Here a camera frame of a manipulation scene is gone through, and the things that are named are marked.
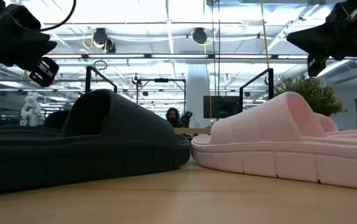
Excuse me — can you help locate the black hanging power cable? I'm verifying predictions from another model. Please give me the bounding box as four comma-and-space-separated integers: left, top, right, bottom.
210, 0, 221, 97

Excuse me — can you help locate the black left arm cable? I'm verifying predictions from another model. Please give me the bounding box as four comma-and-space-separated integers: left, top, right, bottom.
39, 0, 77, 32

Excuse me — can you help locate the black framed wooden shelf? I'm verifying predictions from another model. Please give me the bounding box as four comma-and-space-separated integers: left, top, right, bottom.
85, 65, 274, 136

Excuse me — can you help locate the person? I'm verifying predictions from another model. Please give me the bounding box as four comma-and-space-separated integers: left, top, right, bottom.
165, 107, 183, 128

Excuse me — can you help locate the black foam slide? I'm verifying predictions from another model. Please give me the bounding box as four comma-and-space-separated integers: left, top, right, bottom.
0, 110, 71, 138
0, 89, 192, 197

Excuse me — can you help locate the black metal frame stand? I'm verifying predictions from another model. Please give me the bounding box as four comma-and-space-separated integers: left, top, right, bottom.
136, 77, 187, 115

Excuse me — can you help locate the pink foam slide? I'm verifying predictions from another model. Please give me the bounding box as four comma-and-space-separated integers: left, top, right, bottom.
313, 112, 357, 138
190, 91, 357, 192

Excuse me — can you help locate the black wire loop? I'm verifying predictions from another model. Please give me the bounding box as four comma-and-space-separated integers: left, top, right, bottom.
93, 59, 109, 71

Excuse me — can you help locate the black ceiling cable reel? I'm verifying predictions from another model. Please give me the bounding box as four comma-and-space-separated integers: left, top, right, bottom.
191, 27, 209, 45
91, 27, 117, 54

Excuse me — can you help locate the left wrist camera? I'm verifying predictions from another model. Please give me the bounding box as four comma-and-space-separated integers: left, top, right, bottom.
2, 3, 42, 32

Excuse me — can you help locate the green potted plant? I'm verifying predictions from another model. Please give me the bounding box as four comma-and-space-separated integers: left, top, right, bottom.
274, 74, 348, 118

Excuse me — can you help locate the yellow cable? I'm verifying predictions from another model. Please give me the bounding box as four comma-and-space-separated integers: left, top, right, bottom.
260, 0, 271, 70

